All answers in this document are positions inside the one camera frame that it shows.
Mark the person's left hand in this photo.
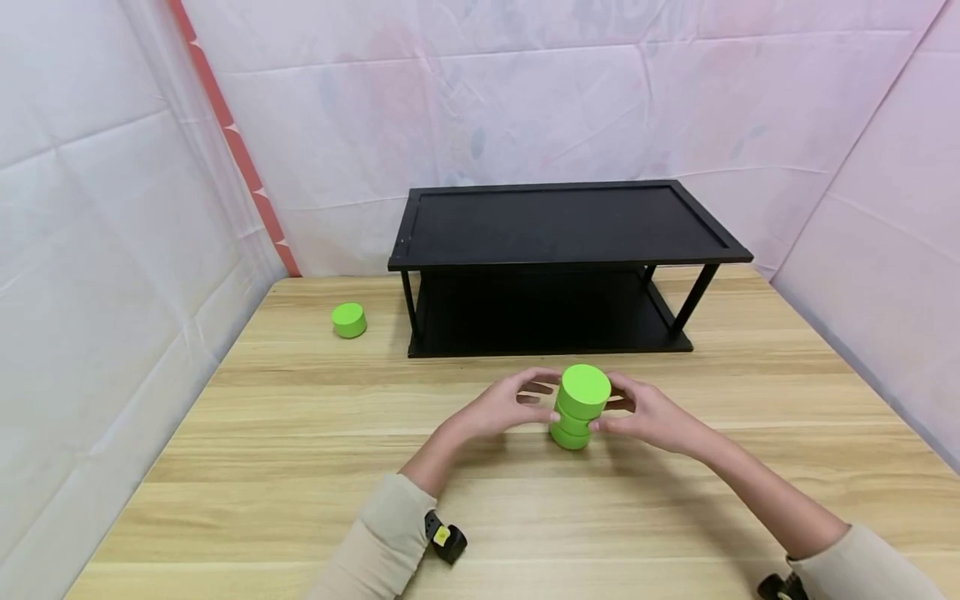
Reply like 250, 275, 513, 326
448, 367, 563, 443

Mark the person's right hand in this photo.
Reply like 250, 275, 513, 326
588, 372, 711, 458

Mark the green cylinder block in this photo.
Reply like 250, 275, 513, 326
331, 302, 368, 340
548, 421, 593, 452
553, 403, 603, 438
557, 363, 613, 418

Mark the person's right forearm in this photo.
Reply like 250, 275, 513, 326
690, 433, 950, 600

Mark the person's left forearm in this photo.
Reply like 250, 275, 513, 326
303, 423, 481, 600

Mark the black two-tier shelf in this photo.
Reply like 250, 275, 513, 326
387, 179, 755, 359

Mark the black wrist band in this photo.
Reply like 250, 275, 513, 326
423, 509, 469, 566
757, 570, 811, 600

